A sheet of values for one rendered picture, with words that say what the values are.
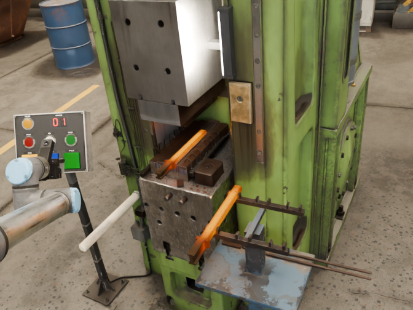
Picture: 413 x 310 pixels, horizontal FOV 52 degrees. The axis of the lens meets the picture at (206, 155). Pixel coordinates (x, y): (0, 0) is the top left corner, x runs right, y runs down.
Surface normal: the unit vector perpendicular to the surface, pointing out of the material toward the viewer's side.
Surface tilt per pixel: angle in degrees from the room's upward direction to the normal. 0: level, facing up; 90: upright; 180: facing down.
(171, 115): 90
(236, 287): 0
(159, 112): 90
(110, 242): 0
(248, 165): 90
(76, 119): 60
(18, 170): 55
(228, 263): 0
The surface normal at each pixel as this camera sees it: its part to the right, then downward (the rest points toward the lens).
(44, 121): -0.09, 0.04
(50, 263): -0.09, -0.84
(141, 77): -0.47, 0.51
